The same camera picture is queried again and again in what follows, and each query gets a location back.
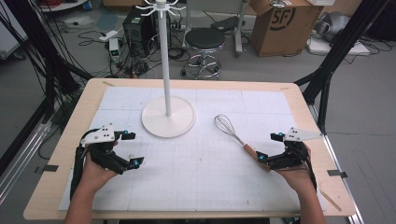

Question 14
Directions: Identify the cardboard box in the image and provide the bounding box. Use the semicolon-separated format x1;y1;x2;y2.
249;0;325;58

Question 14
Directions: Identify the white grid mat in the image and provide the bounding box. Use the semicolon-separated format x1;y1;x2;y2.
58;86;328;213

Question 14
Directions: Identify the white power strip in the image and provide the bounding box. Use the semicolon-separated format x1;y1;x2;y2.
98;29;120;43

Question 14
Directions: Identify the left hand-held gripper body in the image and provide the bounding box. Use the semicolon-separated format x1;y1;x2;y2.
74;123;132;175

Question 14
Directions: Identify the white flat board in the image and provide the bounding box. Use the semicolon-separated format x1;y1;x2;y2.
305;36;372;58

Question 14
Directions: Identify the white metal stand leg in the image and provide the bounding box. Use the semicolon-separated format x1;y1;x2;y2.
233;0;248;58

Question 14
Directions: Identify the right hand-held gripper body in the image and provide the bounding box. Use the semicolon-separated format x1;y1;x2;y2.
266;126;324;171

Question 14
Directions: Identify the thin wooden stick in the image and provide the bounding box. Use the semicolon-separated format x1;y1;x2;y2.
319;189;343;213

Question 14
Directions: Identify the white box with green display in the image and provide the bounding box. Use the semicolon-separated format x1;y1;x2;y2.
107;37;121;63

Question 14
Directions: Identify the aluminium rail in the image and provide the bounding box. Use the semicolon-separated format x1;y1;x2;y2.
307;104;366;224
0;119;55;204

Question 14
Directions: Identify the black computer tower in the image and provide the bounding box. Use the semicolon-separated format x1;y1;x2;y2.
121;5;172;59

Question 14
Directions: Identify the person's right hand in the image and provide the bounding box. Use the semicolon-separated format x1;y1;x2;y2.
274;143;316;194

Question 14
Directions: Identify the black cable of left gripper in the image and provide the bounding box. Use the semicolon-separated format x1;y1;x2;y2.
69;128;101;202

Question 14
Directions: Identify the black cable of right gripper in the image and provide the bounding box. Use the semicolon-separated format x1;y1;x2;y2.
303;146;318;192

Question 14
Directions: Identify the black round stool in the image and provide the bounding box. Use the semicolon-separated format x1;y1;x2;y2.
179;27;226;80

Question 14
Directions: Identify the metal whisk with wooden handle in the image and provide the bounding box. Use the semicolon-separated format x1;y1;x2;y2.
214;113;272;173

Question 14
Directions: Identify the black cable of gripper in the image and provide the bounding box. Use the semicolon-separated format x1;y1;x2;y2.
303;146;318;192
69;128;101;202

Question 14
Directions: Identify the person's left hand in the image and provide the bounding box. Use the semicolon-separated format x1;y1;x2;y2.
79;140;120;189

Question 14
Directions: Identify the grey bundled cloth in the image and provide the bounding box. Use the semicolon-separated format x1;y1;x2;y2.
313;11;352;43

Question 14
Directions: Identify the black metal frame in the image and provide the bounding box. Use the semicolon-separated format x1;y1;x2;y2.
293;0;391;135
0;0;96;175

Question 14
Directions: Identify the grey tape piece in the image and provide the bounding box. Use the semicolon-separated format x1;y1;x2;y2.
34;163;60;175
326;169;348;179

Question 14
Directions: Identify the white hook stand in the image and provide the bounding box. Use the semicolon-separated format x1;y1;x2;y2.
134;0;197;139

